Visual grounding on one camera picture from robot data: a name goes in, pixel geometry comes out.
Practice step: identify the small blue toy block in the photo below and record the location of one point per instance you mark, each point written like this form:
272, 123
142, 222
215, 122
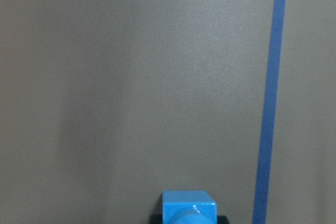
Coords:
188, 206

